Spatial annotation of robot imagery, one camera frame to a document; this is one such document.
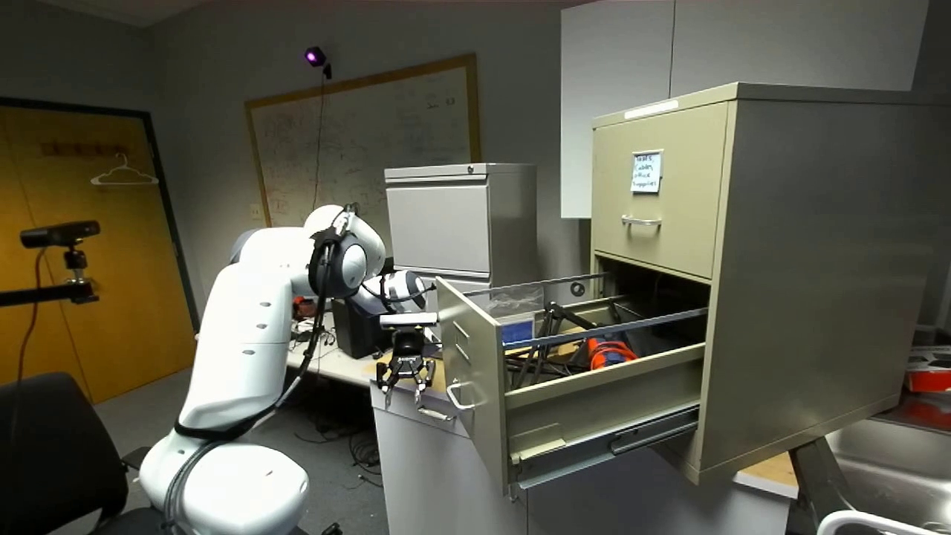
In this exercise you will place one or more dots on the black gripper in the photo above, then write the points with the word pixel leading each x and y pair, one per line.
pixel 408 344

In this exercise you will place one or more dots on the beige filing cabinet drawer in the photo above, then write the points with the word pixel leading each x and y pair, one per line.
pixel 585 401
pixel 686 178

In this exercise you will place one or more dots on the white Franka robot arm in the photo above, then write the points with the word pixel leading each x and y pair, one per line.
pixel 247 328

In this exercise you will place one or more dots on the grey cabinet drawer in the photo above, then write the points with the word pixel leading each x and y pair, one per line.
pixel 435 233

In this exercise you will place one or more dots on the grey lateral cabinet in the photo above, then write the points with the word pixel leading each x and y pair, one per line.
pixel 513 224

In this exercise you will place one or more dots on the beige metal filing cabinet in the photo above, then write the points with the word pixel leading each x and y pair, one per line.
pixel 812 278

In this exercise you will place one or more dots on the white desk with wooden top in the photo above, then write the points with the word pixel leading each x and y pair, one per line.
pixel 331 364

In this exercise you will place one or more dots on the blue white box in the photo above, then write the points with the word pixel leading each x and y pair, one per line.
pixel 518 334

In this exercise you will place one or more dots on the orange object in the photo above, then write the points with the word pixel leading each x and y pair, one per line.
pixel 611 350

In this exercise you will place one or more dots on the wood framed whiteboard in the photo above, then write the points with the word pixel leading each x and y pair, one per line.
pixel 397 127

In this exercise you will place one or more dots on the white paper label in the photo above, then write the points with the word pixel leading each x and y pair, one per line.
pixel 647 171

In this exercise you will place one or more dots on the yellow door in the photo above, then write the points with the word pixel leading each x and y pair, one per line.
pixel 90 287

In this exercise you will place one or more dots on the white clothes hanger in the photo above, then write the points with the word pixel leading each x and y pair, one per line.
pixel 124 178

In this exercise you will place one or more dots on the black chair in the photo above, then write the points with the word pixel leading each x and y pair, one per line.
pixel 54 454

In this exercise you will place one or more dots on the steel sink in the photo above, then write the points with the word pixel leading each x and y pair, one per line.
pixel 892 471

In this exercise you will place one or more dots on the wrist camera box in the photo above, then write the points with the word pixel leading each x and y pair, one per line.
pixel 408 318

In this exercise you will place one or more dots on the thin camera pole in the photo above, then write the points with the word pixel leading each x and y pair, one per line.
pixel 320 136

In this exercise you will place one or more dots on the camera with purple light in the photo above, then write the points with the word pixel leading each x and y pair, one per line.
pixel 317 56

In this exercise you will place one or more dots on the white wall cabinet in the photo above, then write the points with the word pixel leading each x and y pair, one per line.
pixel 614 107

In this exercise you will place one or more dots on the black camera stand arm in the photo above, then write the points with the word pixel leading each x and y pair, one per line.
pixel 50 291

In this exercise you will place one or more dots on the black stereo camera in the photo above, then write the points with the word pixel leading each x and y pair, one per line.
pixel 60 233

